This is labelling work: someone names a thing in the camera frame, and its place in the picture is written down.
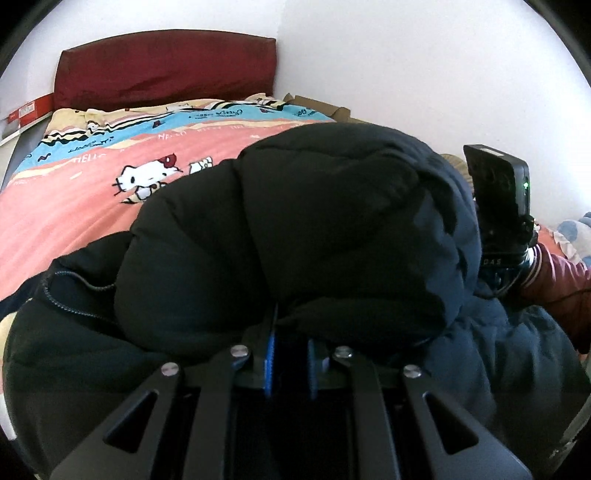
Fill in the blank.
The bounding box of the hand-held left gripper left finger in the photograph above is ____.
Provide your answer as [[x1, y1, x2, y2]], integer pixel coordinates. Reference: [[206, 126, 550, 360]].
[[48, 316, 279, 480]]

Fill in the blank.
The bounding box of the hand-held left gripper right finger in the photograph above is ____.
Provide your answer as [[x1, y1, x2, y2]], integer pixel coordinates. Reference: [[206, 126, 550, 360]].
[[307, 339, 533, 480]]

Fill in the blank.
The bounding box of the black hooded puffer jacket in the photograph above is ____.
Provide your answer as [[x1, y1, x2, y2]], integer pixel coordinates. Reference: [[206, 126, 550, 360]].
[[0, 121, 589, 480]]

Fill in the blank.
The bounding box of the person's right forearm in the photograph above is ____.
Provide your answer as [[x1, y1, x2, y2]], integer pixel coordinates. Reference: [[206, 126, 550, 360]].
[[518, 244, 591, 355]]

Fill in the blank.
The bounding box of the beige woven hand fan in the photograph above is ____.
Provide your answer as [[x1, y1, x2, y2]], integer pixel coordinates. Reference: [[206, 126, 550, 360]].
[[441, 154, 472, 186]]

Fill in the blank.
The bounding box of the blue floral cloth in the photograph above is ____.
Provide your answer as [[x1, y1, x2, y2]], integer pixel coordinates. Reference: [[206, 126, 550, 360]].
[[553, 211, 591, 267]]

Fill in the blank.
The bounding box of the brown cardboard sheet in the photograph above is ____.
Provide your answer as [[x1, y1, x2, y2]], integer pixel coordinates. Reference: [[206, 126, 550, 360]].
[[281, 92, 352, 123]]

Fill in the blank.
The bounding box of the pink cartoon cat printed blanket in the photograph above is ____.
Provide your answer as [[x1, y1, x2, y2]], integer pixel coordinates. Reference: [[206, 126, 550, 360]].
[[0, 92, 340, 319]]

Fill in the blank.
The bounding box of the dark red bed headboard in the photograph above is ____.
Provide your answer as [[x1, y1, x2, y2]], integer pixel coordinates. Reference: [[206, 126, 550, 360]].
[[54, 29, 278, 112]]

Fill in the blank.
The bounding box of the white bedside table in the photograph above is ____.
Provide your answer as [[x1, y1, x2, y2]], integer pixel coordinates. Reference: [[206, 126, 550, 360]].
[[0, 121, 51, 191]]

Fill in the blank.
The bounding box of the red flat box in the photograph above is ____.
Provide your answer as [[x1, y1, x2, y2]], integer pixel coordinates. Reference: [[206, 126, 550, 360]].
[[0, 91, 57, 145]]

